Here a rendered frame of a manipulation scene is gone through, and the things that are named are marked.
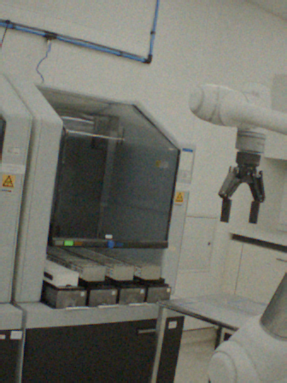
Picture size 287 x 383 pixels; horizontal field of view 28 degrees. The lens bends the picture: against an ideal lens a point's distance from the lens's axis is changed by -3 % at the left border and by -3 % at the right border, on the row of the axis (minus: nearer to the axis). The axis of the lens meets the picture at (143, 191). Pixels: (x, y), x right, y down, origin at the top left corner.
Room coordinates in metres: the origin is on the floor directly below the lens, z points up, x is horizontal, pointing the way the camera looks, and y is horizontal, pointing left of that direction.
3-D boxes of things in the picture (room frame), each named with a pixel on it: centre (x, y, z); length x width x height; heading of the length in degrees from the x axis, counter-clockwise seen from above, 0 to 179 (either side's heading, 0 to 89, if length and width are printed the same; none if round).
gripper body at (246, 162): (1.77, -0.30, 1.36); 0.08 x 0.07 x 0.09; 131
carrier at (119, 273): (2.46, 0.04, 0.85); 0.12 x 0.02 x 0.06; 131
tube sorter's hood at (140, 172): (2.59, 0.25, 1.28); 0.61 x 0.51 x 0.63; 131
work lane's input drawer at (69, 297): (2.44, 0.42, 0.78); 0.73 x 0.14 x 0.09; 41
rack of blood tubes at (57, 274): (2.34, 0.34, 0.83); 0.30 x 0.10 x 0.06; 41
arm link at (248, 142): (1.77, -0.30, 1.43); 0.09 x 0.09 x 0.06
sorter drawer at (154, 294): (2.74, 0.08, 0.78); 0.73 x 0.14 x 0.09; 41
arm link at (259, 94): (1.76, -0.29, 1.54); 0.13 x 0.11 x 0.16; 125
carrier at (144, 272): (2.57, -0.07, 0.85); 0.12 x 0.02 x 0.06; 130
